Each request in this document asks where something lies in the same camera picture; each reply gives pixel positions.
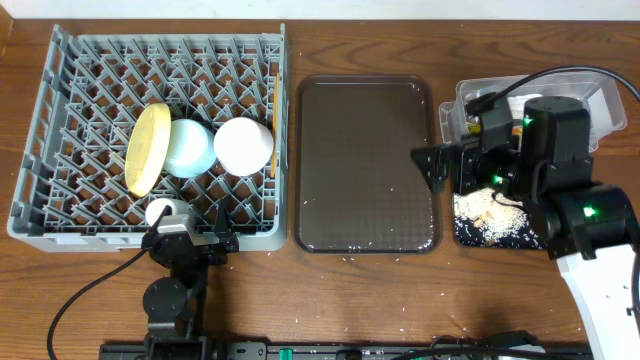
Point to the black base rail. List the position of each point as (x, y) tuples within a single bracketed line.
[(262, 351)]

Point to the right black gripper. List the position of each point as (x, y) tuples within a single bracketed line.
[(468, 156)]

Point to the dark brown serving tray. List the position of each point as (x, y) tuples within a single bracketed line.
[(357, 189)]

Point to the spilled rice pile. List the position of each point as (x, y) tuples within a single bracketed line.
[(487, 219)]

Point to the small white cup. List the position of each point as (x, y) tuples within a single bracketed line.
[(167, 209)]

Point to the light blue bowl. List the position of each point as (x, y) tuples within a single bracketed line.
[(191, 149)]

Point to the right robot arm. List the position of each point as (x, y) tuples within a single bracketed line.
[(590, 228)]

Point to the wooden chopstick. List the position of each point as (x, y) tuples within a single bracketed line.
[(273, 169)]

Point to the white napkin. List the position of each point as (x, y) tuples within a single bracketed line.
[(517, 103)]

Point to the clear plastic bin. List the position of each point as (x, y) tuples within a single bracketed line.
[(598, 94)]

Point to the black waste tray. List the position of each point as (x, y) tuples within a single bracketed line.
[(484, 216)]

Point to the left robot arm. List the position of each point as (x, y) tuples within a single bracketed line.
[(175, 304)]

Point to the yellow plate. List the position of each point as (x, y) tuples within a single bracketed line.
[(147, 149)]

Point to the grey dishwasher rack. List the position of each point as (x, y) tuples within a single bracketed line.
[(71, 194)]

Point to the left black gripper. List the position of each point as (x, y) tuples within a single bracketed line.
[(198, 248)]

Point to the white pink bowl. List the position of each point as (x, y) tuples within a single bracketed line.
[(243, 146)]

